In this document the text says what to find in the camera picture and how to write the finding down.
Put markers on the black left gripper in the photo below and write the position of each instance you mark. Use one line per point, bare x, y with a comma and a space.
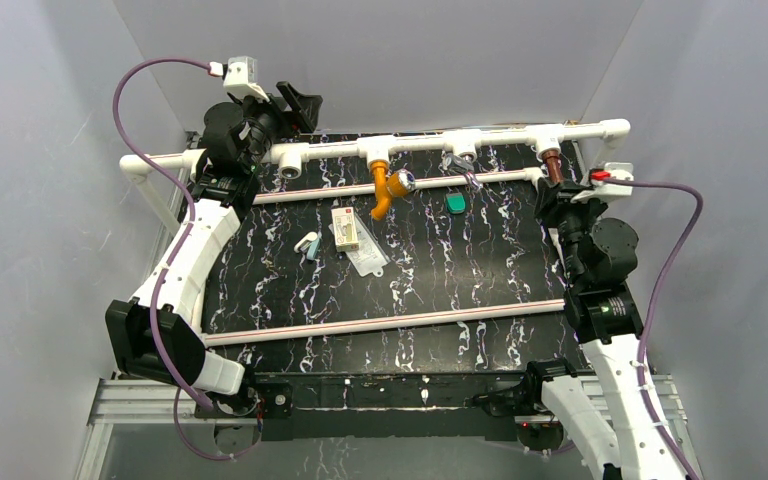
287, 107

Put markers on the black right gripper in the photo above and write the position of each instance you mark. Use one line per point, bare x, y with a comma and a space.
554, 199

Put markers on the dark red water faucet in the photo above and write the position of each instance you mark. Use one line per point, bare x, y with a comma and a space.
552, 161

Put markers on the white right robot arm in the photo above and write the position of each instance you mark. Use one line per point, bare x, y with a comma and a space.
599, 253

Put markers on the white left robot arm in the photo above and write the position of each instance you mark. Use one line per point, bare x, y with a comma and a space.
151, 334

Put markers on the chrome water faucet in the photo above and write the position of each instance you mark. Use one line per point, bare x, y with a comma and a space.
462, 165

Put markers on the orange water faucet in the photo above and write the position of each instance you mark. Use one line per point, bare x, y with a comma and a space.
389, 185

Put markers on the green square tape measure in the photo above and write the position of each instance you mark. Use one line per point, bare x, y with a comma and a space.
456, 203

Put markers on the cream cardboard box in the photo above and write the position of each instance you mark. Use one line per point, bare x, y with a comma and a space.
344, 229

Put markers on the white blue stapler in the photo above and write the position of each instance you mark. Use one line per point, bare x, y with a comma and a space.
308, 245

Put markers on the white plastic package card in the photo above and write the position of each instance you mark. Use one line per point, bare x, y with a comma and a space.
369, 258

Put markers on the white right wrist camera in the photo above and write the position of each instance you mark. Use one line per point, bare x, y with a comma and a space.
607, 183

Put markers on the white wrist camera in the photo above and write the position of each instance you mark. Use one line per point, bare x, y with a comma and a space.
607, 183
240, 79

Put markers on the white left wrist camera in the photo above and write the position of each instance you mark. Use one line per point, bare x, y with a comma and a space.
240, 79

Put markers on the white pipe frame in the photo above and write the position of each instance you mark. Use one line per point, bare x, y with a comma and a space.
541, 137

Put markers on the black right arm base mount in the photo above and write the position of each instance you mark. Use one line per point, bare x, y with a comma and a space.
525, 399

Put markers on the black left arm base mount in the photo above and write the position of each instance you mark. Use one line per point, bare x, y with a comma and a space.
245, 413

